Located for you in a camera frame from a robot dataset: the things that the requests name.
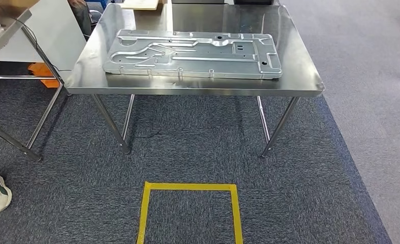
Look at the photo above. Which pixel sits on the stainless steel workbench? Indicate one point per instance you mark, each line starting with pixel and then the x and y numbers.
pixel 186 17

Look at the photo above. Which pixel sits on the stamped sheet metal plate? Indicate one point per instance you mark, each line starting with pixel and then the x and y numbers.
pixel 203 67

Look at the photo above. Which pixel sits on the blue cart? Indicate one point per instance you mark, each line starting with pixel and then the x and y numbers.
pixel 98 3

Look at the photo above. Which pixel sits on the orange object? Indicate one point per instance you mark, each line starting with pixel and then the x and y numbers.
pixel 39 70

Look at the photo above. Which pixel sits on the steel frame table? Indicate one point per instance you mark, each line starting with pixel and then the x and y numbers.
pixel 4 30

